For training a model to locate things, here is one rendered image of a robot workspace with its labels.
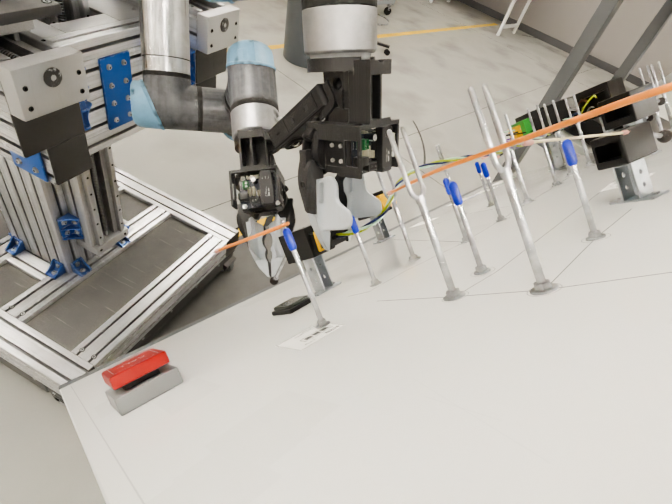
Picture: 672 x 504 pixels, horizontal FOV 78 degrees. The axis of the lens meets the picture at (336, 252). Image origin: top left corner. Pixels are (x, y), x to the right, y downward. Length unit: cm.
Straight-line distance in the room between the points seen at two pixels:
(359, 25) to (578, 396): 36
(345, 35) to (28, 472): 149
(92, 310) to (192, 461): 138
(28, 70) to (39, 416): 113
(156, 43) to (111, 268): 110
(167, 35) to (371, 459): 70
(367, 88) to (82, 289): 141
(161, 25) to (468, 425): 71
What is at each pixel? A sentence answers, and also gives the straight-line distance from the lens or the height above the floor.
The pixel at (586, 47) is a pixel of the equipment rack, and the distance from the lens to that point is 129.
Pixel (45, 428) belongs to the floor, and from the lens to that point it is 168.
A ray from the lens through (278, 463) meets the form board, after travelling 22.
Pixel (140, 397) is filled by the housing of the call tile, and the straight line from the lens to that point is 42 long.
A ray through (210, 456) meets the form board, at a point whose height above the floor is 124.
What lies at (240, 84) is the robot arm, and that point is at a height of 120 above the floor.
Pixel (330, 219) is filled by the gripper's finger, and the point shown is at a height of 119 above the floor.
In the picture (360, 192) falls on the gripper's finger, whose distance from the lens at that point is 51.
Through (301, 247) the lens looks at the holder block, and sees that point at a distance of 54.
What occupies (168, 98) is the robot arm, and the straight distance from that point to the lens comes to 77.
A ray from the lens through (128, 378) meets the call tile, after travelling 42.
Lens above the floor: 149
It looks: 43 degrees down
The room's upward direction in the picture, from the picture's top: 18 degrees clockwise
